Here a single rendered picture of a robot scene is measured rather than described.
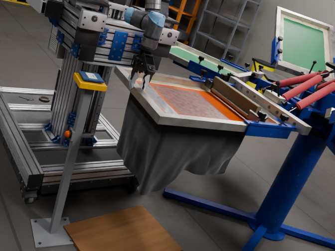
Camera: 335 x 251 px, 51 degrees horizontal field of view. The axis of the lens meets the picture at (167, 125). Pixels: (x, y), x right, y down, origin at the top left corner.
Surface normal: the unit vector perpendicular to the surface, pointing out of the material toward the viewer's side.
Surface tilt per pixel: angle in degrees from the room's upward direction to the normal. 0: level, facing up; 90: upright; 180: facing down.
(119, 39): 90
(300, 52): 32
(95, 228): 0
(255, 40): 90
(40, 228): 0
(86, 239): 0
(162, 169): 97
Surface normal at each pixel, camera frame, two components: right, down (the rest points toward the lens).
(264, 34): -0.78, 0.00
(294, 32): 0.23, -0.54
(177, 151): 0.53, 0.53
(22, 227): 0.31, -0.87
